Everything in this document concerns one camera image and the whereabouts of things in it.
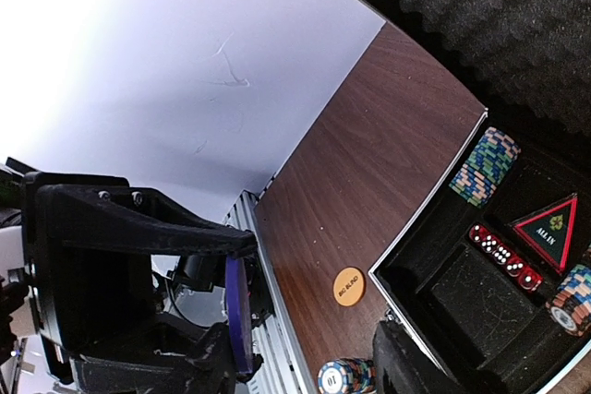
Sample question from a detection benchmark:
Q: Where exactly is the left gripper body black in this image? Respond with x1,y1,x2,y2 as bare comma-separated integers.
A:
21,172,157,385

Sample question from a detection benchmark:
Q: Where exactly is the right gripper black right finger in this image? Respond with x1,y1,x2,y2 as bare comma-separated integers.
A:
372,320,457,394

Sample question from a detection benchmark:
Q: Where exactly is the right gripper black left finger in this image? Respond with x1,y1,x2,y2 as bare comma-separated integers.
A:
36,184,257,258

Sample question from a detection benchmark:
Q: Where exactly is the orange big blind button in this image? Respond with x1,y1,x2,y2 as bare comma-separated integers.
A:
332,267,366,307

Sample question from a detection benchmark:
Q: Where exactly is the purple small blind button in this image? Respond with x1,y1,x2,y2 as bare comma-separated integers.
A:
225,257,254,375

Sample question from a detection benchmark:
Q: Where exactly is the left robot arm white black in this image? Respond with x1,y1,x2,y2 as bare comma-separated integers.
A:
1,160,263,393

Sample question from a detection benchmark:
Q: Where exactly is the aluminium poker case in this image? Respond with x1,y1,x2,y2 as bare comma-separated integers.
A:
361,0,590,393

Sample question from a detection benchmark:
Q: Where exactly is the red dice row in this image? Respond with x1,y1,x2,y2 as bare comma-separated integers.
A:
468,223,544,293

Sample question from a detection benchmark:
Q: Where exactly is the right chip stack in case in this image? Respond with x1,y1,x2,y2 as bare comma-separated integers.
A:
546,247,590,337

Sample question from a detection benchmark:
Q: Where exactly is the chip stack in case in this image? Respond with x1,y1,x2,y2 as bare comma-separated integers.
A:
449,126,522,209
546,247,590,337

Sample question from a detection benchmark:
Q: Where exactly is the black triangular all-in button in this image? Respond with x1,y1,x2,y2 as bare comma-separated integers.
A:
510,193,578,274

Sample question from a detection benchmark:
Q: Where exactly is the left chip stack in case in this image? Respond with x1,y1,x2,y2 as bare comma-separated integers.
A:
449,126,522,209

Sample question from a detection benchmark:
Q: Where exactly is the front aluminium rail base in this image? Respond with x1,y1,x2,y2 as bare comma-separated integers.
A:
224,191,318,393

